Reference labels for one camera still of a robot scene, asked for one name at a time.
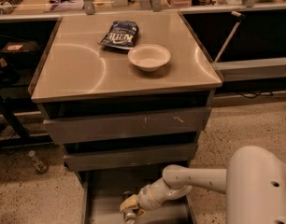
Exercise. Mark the white bowl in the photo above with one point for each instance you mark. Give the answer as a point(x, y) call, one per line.
point(149, 57)

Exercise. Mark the blue kettle chips bag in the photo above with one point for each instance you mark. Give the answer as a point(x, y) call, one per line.
point(121, 35)

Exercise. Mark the white pole black tip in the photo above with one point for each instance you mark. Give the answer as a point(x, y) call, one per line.
point(239, 18)

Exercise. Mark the plastic bottle on floor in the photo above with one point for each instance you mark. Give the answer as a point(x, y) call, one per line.
point(38, 162)

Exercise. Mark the grey metal bench rail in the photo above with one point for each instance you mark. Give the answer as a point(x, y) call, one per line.
point(252, 69)

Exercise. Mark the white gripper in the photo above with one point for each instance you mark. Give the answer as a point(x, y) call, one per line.
point(147, 199)

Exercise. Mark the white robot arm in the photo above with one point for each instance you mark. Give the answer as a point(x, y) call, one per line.
point(254, 185)

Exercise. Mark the grey middle drawer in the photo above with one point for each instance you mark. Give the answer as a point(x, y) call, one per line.
point(129, 157)

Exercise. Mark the grey open bottom drawer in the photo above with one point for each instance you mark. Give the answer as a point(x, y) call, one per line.
point(103, 190)

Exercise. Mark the silver blue redbull can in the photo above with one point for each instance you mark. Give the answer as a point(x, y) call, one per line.
point(129, 216)

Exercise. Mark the grey drawer cabinet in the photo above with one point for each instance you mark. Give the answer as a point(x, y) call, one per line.
point(80, 78)

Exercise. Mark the dark bag on shelf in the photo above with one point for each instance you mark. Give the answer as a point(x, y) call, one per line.
point(22, 55)

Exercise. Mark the grey top drawer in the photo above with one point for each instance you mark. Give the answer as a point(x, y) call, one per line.
point(127, 125)

